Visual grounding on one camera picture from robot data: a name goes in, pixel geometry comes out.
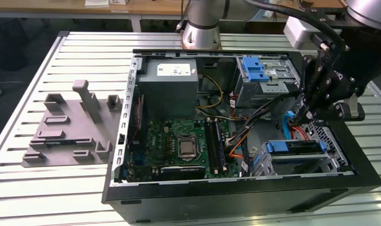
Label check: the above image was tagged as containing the yellow wire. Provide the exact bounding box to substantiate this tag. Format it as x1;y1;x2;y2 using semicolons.
196;74;226;109

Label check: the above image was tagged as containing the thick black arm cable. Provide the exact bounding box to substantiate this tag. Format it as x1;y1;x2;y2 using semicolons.
246;0;349;51

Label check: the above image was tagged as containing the CPU socket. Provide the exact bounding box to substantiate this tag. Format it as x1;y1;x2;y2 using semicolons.
176;134;203;162

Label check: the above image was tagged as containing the wooden desk white frame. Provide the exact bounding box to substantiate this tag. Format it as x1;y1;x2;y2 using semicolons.
0;0;323;33

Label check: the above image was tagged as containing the black RAM slot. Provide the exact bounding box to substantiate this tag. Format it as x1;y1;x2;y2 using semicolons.
204;118;219;174

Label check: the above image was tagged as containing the grey wire bundle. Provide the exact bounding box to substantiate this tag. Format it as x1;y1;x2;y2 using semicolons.
206;114;252;121

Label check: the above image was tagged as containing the blue data wire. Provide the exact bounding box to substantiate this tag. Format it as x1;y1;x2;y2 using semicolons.
283;112;298;142

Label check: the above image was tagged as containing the thin black hanging cable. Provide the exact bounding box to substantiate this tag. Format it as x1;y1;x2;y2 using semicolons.
176;0;192;33

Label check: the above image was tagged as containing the red wire black connector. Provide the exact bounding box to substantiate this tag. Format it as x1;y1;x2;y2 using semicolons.
290;119;313;141

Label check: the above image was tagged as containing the black graphics card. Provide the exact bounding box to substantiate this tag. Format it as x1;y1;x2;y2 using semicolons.
152;164;207;181

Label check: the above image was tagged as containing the thin red wire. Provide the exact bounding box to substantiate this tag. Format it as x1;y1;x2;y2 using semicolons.
132;94;147;145

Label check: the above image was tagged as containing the green motherboard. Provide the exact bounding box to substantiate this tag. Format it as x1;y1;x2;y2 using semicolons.
127;119;242;182

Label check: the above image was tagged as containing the grey power supply unit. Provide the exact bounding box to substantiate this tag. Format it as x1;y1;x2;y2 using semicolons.
136;58;200;121

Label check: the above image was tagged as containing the blue drive latch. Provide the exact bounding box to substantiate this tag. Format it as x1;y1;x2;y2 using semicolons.
243;56;267;82

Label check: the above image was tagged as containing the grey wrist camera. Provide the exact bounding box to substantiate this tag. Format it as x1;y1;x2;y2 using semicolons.
283;16;324;50

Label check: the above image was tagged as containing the metal optical drive cage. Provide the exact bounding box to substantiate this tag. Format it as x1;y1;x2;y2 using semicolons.
234;56;305;109

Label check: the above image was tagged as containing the metal disk bay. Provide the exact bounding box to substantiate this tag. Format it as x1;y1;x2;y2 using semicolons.
252;138;348;176

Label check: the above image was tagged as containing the black PC case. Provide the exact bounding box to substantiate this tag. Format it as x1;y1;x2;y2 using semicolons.
102;48;381;224

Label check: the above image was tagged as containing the silver CPU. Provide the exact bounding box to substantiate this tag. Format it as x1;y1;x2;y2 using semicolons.
179;140;199;155

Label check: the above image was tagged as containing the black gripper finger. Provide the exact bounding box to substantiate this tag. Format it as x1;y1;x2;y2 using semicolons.
312;95;367;122
295;55;335;129

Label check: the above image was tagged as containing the hard disk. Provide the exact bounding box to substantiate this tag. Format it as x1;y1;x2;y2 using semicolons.
252;140;328;170

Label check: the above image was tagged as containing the grey parts rack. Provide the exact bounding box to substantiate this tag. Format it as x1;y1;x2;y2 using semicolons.
20;80;126;169

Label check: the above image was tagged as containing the orange wire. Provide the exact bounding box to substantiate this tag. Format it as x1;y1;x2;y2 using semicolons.
230;135;247;159

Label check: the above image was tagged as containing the black wire bundle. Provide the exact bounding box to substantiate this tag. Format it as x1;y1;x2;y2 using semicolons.
227;90;304;145

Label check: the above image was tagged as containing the blue expansion slot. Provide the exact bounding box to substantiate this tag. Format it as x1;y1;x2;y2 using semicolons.
132;153;147;166

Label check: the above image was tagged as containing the white paper box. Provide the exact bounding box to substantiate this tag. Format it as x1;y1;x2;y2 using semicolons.
86;0;110;8

